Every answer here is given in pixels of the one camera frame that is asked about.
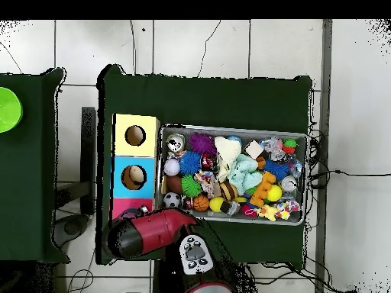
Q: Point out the grey stand base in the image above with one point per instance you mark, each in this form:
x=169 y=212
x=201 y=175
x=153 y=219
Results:
x=71 y=227

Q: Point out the yellow plush toy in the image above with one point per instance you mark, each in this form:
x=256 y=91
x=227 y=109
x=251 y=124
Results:
x=268 y=212

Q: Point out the small dark green tablecloth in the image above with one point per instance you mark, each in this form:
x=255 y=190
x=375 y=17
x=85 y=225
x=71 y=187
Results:
x=27 y=183

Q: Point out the lime green bowl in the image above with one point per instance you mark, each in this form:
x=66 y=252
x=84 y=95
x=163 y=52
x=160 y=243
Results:
x=9 y=110

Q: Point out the silver mesh bin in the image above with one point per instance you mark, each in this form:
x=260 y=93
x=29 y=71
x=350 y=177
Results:
x=244 y=220

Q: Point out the small soccer ball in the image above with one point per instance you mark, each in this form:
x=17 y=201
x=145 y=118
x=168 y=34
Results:
x=171 y=200

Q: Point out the mint knit cloth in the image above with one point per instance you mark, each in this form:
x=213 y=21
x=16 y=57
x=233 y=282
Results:
x=244 y=177

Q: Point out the cream knit cloth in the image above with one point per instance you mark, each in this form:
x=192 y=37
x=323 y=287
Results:
x=226 y=152

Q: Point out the large dark green tablecloth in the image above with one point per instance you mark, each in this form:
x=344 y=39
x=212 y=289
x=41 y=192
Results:
x=198 y=100

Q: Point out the yellow ball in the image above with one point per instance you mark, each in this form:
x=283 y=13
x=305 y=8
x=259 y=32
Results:
x=274 y=193

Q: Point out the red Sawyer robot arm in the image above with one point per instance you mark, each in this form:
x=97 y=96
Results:
x=158 y=227

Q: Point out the purple spiky ball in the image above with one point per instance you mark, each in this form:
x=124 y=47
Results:
x=201 y=144

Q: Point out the silver drink can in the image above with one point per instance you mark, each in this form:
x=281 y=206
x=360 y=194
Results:
x=175 y=142

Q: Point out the white baseball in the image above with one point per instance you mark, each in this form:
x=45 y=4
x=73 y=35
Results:
x=171 y=167

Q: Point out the wooden box with three holes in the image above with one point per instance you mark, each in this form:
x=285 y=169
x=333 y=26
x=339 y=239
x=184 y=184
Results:
x=134 y=152

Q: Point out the beige brown ball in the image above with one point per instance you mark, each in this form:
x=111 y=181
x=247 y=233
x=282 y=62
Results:
x=136 y=176

